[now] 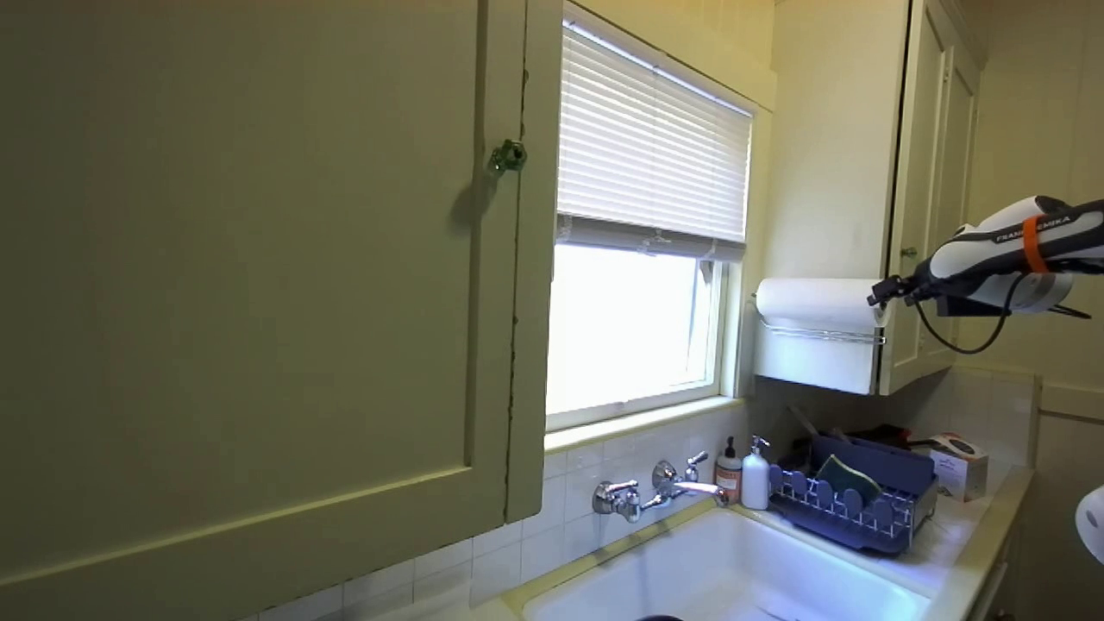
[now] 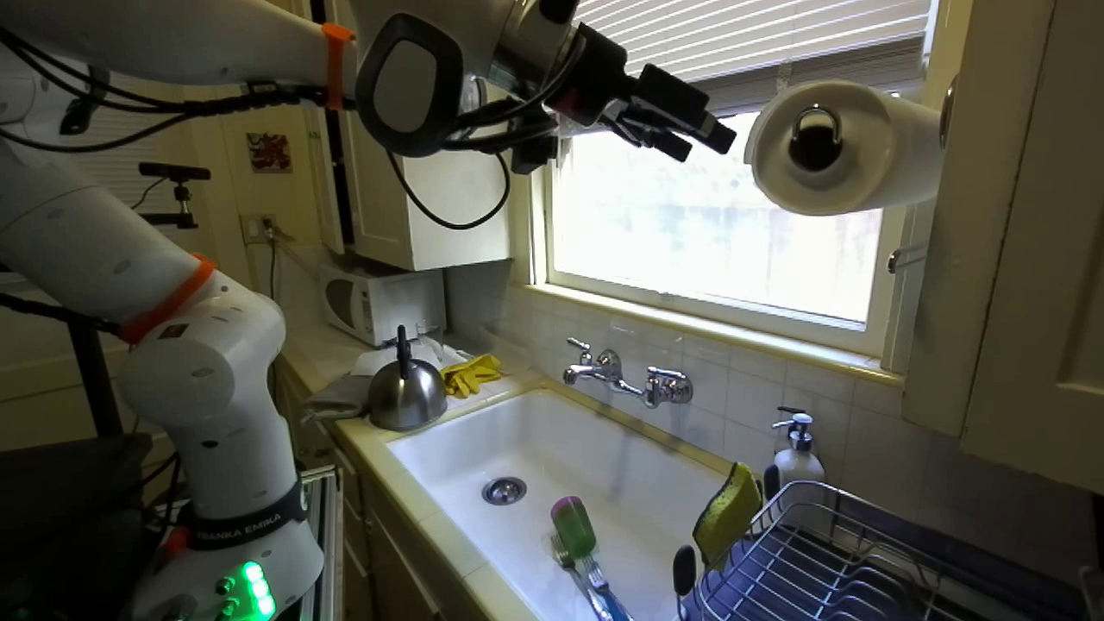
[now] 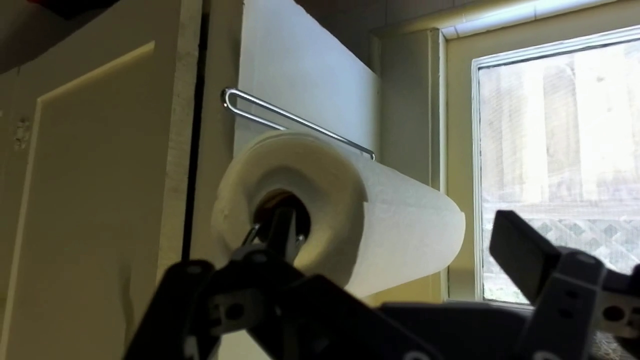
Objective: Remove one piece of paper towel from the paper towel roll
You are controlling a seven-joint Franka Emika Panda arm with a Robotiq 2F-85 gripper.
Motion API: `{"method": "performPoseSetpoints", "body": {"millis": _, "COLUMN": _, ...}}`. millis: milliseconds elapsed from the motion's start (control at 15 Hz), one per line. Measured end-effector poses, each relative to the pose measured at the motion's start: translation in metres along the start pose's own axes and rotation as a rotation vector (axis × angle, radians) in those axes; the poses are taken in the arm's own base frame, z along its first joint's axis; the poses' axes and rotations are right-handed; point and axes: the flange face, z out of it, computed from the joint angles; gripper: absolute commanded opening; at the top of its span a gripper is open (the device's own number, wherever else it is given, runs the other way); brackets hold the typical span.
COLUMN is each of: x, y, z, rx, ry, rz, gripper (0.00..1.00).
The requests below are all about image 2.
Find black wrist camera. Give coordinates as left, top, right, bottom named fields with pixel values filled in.
left=509, top=105, right=564, bottom=174

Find black camera stand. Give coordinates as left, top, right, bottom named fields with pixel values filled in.
left=61, top=157, right=218, bottom=443

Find metal cabinet latch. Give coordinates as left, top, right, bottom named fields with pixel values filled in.
left=888, top=236, right=929, bottom=276

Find green yellow sponge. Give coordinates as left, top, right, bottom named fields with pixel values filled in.
left=689, top=458, right=765, bottom=571

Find blue dish rack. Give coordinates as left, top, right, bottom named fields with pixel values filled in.
left=675, top=477, right=1090, bottom=621

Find white soap dispenser bottle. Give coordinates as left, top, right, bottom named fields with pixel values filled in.
left=762, top=402, right=829, bottom=500

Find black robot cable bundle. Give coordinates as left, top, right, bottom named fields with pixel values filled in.
left=0, top=28, right=518, bottom=234

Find yellow rubber gloves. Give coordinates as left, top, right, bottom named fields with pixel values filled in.
left=440, top=353, right=509, bottom=399

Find cream wall cabinet with latch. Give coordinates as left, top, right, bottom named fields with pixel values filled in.
left=899, top=0, right=1104, bottom=496

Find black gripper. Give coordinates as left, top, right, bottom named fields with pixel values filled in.
left=547, top=24, right=742, bottom=164

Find white paper towel roll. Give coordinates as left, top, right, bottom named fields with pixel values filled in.
left=742, top=75, right=952, bottom=221

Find white framed window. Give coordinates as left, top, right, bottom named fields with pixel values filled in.
left=521, top=0, right=940, bottom=359

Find metal sink drain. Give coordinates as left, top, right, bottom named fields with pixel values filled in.
left=480, top=472, right=531, bottom=510

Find steel kettle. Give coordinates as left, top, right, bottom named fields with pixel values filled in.
left=367, top=319, right=447, bottom=435

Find green dish brush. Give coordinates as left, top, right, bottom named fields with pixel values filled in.
left=547, top=492, right=635, bottom=621

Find chrome wall faucet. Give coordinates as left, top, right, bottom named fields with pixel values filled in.
left=559, top=333, right=697, bottom=409

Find white wall outlet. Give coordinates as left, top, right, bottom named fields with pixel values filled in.
left=239, top=209, right=285, bottom=250

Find white microwave oven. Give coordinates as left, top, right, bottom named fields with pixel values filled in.
left=316, top=266, right=447, bottom=347

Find white window blind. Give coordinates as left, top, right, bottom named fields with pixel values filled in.
left=572, top=0, right=938, bottom=85

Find white kitchen sink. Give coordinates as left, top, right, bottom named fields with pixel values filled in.
left=384, top=384, right=737, bottom=621

